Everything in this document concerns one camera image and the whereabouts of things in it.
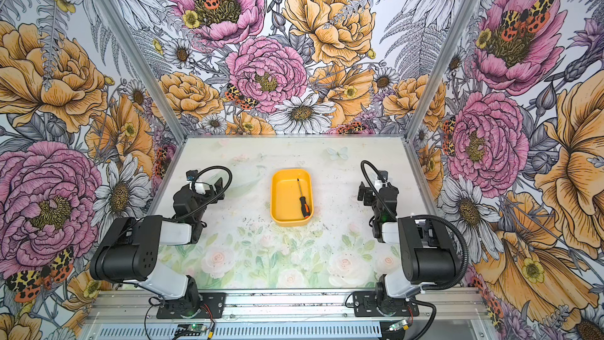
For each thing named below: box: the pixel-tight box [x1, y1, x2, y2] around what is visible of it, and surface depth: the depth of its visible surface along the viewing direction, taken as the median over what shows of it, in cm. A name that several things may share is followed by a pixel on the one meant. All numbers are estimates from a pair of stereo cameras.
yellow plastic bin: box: [269, 168, 314, 227], surface depth 101 cm
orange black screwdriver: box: [296, 177, 311, 219], surface depth 96 cm
